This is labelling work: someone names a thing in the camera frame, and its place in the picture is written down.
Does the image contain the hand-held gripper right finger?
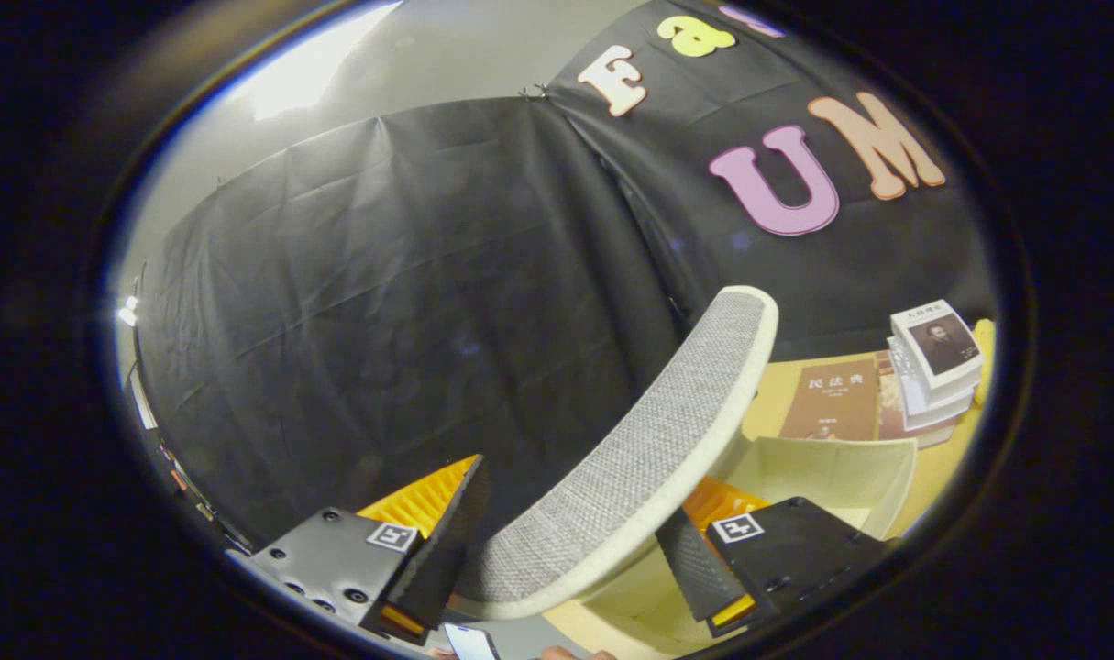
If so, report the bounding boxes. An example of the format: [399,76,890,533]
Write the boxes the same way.
[656,475,890,640]

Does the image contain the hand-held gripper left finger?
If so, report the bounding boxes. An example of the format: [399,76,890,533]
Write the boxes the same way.
[229,454,491,647]

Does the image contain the grey fabric storage box lid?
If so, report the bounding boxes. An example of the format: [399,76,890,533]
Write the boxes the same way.
[451,286,779,620]

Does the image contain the cream fabric storage box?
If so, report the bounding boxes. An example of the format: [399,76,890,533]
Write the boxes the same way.
[543,435,920,657]

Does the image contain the white smartphone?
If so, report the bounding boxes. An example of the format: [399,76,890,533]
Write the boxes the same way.
[442,623,502,660]

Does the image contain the brown cover book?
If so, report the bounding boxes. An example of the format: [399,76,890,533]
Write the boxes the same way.
[779,357,881,443]

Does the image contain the black backdrop cloth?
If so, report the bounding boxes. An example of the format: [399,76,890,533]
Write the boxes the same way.
[135,0,998,551]

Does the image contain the thick white book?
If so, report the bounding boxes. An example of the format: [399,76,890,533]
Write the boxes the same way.
[888,337,977,432]

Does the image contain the white portrait cover book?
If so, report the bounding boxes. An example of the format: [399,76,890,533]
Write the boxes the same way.
[890,300,986,391]

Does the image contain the yellow plush toy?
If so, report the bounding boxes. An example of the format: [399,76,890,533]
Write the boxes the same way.
[971,318,997,406]

